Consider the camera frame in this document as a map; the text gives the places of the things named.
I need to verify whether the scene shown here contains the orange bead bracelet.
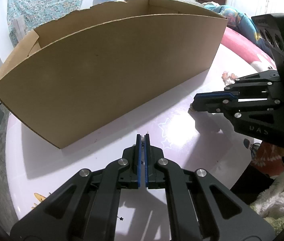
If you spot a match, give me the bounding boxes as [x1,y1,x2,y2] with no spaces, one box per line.
[222,71,238,86]

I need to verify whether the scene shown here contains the white fluffy rug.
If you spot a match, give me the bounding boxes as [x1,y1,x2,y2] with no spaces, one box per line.
[250,171,284,234]

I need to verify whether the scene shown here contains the brown cardboard box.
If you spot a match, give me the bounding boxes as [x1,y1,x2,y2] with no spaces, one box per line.
[0,0,227,149]

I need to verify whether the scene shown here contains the gold hoop earring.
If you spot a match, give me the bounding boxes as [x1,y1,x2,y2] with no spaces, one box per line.
[142,133,150,167]

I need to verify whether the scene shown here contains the teal patterned wall cloth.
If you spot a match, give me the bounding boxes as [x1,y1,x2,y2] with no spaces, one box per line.
[7,0,83,46]

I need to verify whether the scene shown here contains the blue patterned blanket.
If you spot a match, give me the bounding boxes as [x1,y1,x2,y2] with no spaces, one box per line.
[202,2,272,57]

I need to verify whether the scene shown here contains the pink floral blanket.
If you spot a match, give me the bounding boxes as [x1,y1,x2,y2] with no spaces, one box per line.
[221,27,277,72]

